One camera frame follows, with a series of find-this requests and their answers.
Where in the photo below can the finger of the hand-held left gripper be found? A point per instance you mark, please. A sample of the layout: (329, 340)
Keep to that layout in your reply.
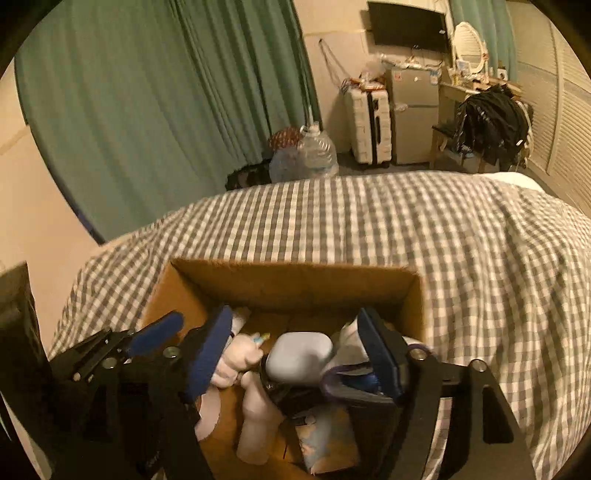
(157, 332)

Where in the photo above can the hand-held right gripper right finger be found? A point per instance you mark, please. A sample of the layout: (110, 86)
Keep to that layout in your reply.
(378, 362)

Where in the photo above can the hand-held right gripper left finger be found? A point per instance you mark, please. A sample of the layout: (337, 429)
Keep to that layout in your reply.
(207, 357)

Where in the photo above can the white plush toy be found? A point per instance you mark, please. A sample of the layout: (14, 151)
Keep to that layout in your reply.
(235, 357)

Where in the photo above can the small white tube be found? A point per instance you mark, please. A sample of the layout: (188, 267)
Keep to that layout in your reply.
(259, 339)

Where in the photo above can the white plastic bottle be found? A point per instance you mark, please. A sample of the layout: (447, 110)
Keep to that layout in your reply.
(259, 424)

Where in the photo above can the black gadget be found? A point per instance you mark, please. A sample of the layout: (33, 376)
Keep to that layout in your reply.
(288, 397)

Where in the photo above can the blue patterned tissue packet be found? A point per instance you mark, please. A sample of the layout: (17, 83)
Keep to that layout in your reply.
(328, 441)

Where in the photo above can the cardboard box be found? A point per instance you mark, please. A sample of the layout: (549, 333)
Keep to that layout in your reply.
(295, 286)

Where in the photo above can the checkered blanket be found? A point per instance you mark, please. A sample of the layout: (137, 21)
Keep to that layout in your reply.
(461, 258)

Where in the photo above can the large clear water bottle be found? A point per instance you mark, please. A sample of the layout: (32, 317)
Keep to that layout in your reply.
(318, 150)

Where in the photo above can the white bed sheet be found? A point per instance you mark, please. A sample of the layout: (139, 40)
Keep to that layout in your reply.
(512, 181)

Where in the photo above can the wide green curtain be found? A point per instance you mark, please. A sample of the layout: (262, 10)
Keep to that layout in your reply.
(161, 106)

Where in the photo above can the floral patterned bag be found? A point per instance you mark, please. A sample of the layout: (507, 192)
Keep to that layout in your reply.
(284, 138)

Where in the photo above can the white suitcase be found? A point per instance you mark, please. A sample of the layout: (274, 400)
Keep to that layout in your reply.
(369, 124)

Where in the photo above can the silver mini fridge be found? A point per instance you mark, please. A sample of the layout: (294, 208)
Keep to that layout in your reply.
(413, 115)

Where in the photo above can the black jacket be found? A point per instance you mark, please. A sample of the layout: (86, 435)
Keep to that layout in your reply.
(494, 122)

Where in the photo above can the chair with black clothes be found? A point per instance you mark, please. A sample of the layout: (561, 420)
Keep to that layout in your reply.
(450, 92)

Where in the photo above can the clear plastic bag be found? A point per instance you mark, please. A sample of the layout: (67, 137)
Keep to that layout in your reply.
(373, 73)

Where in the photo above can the white louvered wardrobe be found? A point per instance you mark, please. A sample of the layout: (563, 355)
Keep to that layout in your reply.
(558, 92)

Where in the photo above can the oval white mirror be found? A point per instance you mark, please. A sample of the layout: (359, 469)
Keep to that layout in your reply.
(469, 46)

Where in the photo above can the narrow green curtain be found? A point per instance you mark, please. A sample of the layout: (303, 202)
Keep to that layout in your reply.
(485, 27)

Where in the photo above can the black wall television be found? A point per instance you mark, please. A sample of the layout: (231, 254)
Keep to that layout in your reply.
(408, 25)

